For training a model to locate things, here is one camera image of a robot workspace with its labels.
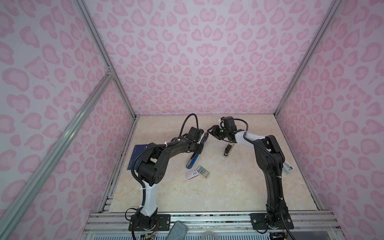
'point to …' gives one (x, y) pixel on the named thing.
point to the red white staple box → (192, 174)
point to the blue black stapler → (195, 155)
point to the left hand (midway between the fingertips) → (201, 145)
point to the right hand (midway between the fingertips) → (210, 129)
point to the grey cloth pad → (178, 231)
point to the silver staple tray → (203, 171)
